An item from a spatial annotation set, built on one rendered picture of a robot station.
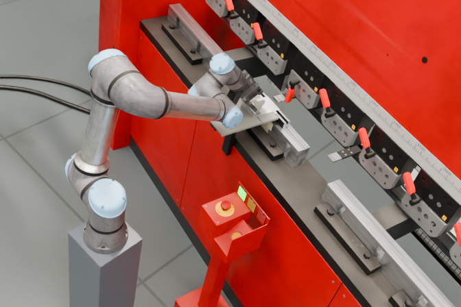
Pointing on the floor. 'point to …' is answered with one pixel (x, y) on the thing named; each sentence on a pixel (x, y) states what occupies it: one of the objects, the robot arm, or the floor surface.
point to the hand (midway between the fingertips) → (252, 107)
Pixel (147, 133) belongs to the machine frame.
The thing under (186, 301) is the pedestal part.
